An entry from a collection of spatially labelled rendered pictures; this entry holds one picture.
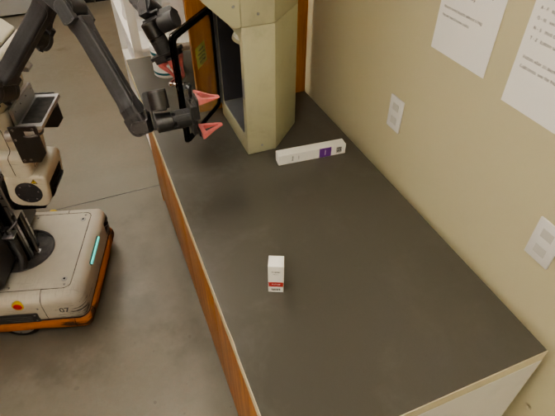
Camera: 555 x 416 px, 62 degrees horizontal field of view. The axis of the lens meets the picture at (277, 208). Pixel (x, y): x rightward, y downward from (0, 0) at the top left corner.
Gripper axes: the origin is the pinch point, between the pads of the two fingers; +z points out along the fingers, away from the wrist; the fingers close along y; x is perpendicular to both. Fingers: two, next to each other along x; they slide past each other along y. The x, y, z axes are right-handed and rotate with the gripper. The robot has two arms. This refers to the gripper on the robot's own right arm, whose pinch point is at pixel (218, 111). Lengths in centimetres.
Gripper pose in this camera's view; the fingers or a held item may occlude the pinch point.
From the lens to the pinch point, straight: 149.5
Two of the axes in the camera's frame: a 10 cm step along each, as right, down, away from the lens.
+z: 9.2, -2.6, 2.8
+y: -0.1, -7.5, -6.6
